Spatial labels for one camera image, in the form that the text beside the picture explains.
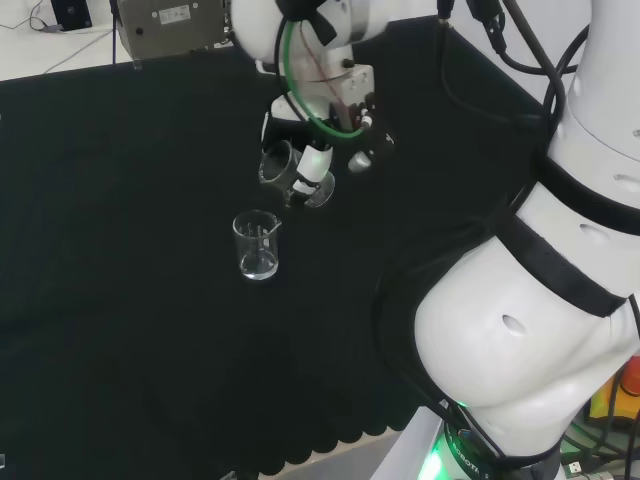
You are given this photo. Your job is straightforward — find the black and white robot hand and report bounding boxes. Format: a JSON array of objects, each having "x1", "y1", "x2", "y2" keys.
[{"x1": 259, "y1": 93, "x2": 397, "y2": 208}]

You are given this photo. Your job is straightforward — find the small clear glass beaker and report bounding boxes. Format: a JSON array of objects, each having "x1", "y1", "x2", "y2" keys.
[{"x1": 257, "y1": 140, "x2": 337, "y2": 210}]

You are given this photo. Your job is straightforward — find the clear glass beaker with spout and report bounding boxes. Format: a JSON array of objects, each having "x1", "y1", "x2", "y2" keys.
[{"x1": 231, "y1": 209, "x2": 283, "y2": 282}]

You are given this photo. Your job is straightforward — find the black bench cloth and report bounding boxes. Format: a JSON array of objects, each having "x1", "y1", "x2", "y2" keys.
[{"x1": 0, "y1": 14, "x2": 547, "y2": 477}]

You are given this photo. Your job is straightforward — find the grey metal box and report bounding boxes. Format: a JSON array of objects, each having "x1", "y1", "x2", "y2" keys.
[{"x1": 110, "y1": 0, "x2": 237, "y2": 64}]

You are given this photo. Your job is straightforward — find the black box device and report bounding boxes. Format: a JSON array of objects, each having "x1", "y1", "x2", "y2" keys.
[{"x1": 50, "y1": 0, "x2": 92, "y2": 33}]

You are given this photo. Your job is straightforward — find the yellow stop button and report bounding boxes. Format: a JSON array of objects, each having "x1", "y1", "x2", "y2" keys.
[{"x1": 588, "y1": 349, "x2": 640, "y2": 432}]

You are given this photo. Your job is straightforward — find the green cable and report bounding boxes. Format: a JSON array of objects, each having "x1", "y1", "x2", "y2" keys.
[{"x1": 277, "y1": 14, "x2": 367, "y2": 141}]

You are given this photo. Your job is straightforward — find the thin grey cable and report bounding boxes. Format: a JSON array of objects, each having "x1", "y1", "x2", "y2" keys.
[{"x1": 0, "y1": 13, "x2": 67, "y2": 35}]

